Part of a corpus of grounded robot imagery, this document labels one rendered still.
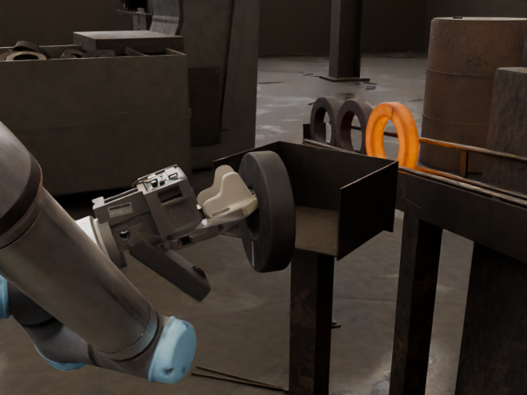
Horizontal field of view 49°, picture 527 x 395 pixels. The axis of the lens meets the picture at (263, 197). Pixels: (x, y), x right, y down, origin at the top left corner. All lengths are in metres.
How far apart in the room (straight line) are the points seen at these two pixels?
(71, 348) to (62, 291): 0.22
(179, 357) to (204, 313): 1.29
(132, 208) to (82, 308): 0.17
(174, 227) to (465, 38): 2.99
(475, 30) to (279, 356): 2.35
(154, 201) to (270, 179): 0.14
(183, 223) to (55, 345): 0.22
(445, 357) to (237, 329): 0.63
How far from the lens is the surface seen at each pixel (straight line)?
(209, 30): 3.40
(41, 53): 3.25
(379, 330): 1.92
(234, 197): 0.71
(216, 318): 1.95
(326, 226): 1.06
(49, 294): 0.55
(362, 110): 1.47
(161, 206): 0.68
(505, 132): 1.16
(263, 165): 0.69
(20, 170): 0.46
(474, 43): 3.55
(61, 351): 0.77
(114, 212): 0.69
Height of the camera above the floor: 0.99
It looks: 19 degrees down
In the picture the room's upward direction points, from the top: straight up
